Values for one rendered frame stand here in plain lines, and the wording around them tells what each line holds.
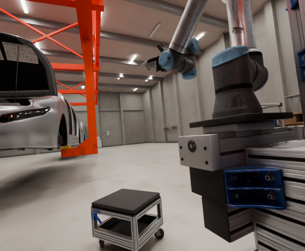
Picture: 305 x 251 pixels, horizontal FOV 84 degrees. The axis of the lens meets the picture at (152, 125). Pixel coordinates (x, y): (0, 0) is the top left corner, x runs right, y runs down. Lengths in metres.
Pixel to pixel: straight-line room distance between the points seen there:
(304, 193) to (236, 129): 0.19
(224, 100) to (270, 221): 0.34
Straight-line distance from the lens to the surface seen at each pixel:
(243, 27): 0.81
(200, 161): 0.48
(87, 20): 3.82
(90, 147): 3.72
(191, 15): 0.81
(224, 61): 0.62
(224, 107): 0.57
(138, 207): 1.22
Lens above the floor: 0.78
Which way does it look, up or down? 4 degrees up
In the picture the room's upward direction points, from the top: 5 degrees counter-clockwise
